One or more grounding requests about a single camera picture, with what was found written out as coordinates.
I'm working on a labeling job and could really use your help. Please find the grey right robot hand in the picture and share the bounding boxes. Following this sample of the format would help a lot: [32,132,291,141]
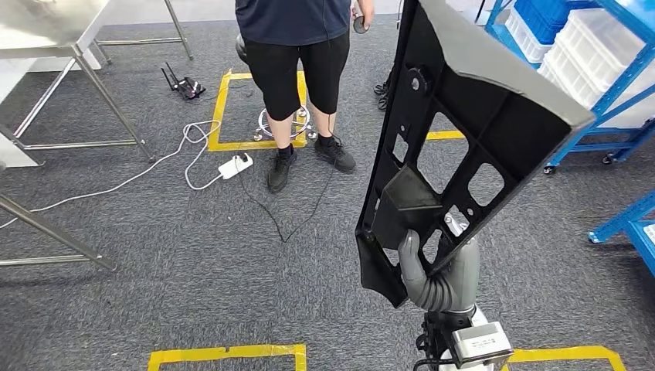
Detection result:
[398,229,481,312]

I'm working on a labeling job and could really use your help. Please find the black plastic panel part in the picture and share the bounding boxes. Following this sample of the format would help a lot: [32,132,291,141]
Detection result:
[354,0,596,309]

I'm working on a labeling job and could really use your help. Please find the yellow floor tape square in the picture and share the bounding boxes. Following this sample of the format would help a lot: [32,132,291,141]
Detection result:
[147,344,308,371]
[500,345,628,371]
[207,69,308,153]

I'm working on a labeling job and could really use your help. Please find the white plastic crate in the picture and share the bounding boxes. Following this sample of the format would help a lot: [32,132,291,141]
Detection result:
[588,77,655,129]
[538,51,655,111]
[504,7,552,65]
[555,7,655,67]

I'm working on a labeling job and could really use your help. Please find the white power strip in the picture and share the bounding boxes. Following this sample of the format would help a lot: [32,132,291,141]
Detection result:
[218,152,255,181]

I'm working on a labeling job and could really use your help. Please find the blue plastic crate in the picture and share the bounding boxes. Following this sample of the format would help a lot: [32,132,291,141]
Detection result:
[513,0,599,46]

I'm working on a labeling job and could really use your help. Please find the black round stool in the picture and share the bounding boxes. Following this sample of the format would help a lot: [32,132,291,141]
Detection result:
[234,32,319,143]

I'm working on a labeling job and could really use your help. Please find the black router with antennas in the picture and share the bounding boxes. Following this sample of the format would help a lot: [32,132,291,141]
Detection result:
[161,62,207,101]

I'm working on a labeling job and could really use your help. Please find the steel table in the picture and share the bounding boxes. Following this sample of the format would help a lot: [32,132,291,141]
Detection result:
[0,193,119,272]
[0,0,155,168]

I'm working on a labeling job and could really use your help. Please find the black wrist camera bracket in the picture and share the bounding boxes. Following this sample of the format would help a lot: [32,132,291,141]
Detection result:
[415,309,513,371]

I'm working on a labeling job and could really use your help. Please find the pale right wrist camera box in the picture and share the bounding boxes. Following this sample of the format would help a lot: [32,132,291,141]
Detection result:
[453,321,514,367]

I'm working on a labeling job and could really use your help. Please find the thin black cable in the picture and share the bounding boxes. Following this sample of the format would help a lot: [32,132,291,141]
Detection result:
[236,148,340,244]

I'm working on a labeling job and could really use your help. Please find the white power cable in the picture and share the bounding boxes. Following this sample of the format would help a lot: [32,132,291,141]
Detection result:
[0,119,222,230]

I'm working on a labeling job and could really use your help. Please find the steel table frame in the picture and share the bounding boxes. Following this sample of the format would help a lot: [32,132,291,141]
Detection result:
[94,0,195,61]

